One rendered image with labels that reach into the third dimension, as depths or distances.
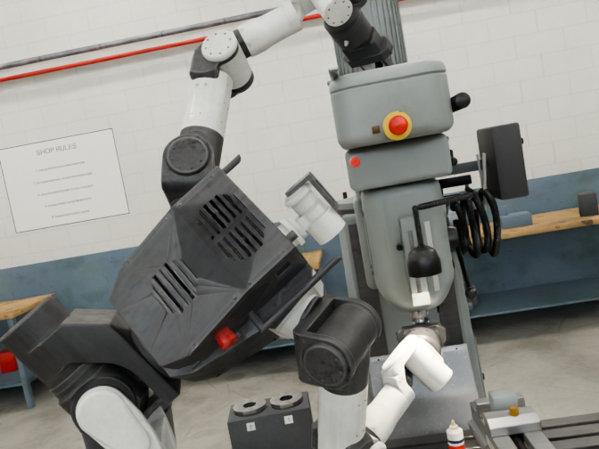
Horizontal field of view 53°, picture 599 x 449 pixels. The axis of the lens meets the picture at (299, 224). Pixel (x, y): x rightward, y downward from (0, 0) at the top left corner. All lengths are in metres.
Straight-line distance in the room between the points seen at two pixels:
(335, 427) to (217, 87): 0.71
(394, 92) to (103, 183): 5.08
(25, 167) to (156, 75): 1.61
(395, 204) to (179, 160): 0.55
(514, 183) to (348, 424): 0.93
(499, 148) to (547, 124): 4.24
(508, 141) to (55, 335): 1.26
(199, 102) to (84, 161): 5.04
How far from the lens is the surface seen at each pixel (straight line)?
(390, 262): 1.47
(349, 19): 1.40
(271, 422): 1.66
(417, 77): 1.33
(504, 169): 1.79
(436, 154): 1.42
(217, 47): 1.31
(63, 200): 6.39
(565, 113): 6.08
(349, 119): 1.32
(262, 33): 1.35
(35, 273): 6.62
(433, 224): 1.47
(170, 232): 1.00
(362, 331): 1.04
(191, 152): 1.15
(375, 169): 1.41
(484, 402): 1.74
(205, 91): 1.28
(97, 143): 6.22
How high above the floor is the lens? 1.72
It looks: 6 degrees down
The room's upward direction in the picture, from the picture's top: 10 degrees counter-clockwise
